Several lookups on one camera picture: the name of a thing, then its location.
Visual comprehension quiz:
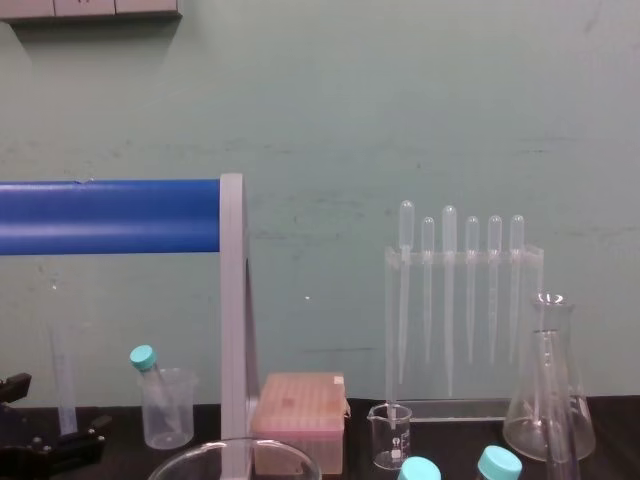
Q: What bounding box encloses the clear plastic beaker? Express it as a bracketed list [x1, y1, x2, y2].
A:
[136, 367, 197, 450]

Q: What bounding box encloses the large glass dish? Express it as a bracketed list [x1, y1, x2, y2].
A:
[146, 436, 322, 480]

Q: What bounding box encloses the grey upright post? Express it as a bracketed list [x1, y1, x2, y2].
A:
[219, 172, 262, 480]

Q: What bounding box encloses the pink pipette tip box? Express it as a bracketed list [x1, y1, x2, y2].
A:
[250, 371, 352, 474]

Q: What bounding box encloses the clear acrylic pipette rack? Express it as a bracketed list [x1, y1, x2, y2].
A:
[383, 242, 546, 424]

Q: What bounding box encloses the blue horizontal pipe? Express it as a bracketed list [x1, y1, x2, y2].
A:
[0, 179, 222, 257]

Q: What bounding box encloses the clear graduated cylinder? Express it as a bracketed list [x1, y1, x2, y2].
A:
[48, 319, 80, 437]

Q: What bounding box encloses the grey wall-mounted cabinet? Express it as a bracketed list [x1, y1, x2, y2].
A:
[0, 0, 184, 24]

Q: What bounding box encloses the teal-capped centrifuge tube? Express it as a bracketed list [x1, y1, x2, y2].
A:
[476, 445, 524, 480]
[399, 456, 443, 480]
[128, 344, 184, 437]

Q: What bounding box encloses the glass conical flask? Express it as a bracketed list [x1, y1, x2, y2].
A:
[501, 291, 598, 463]

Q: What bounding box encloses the small glass beaker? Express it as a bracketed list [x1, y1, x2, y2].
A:
[366, 403, 414, 471]

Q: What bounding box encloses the clear glass test tube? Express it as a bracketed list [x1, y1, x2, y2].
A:
[543, 399, 582, 480]

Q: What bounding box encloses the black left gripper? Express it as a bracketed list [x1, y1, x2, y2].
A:
[0, 372, 114, 480]

